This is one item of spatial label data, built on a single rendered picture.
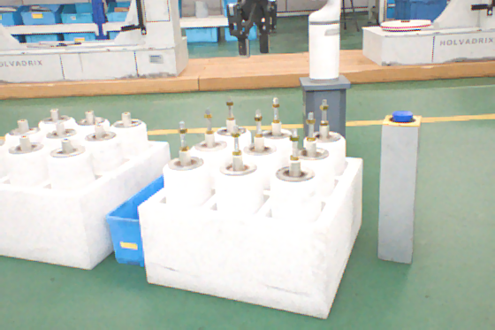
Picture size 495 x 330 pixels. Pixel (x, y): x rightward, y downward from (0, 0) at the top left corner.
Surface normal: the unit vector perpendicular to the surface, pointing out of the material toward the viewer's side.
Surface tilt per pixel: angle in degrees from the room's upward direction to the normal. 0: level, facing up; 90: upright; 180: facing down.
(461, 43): 90
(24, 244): 90
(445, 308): 0
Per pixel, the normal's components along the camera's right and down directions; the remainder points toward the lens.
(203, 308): -0.05, -0.95
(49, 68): -0.01, 0.32
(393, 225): -0.36, 0.32
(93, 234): 0.94, 0.07
